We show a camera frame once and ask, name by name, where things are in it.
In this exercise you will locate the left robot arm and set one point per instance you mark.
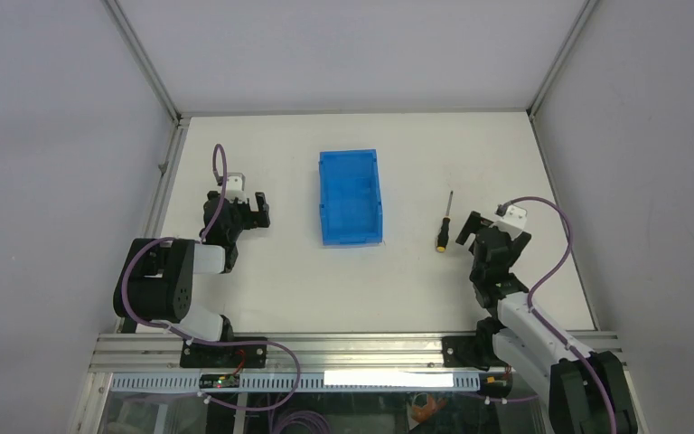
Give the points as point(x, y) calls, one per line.
point(155, 284)

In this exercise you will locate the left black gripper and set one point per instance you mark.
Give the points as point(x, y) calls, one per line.
point(247, 212)

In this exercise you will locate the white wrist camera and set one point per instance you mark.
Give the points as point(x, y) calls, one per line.
point(511, 219)
point(235, 188)

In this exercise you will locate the white slotted cable duct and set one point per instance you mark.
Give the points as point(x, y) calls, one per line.
point(328, 381)

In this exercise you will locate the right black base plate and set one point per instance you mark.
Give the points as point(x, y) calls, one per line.
point(468, 351)

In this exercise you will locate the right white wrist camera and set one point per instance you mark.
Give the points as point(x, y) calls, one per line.
point(511, 219)

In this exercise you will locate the black yellow screwdriver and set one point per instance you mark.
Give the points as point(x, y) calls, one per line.
point(442, 237)

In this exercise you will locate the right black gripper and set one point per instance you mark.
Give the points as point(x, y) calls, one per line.
point(490, 233)

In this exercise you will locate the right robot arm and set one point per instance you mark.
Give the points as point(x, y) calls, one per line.
point(582, 390)

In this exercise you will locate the blue plastic bin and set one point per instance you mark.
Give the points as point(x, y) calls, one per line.
point(350, 209)

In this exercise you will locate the aluminium rail frame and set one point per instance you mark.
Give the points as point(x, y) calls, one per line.
point(313, 352)

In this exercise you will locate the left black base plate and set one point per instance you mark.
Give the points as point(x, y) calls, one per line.
point(222, 354)

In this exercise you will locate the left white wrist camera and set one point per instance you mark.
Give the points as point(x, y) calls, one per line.
point(235, 188)

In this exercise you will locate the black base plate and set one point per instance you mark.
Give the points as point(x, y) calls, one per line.
point(222, 354)
point(468, 351)

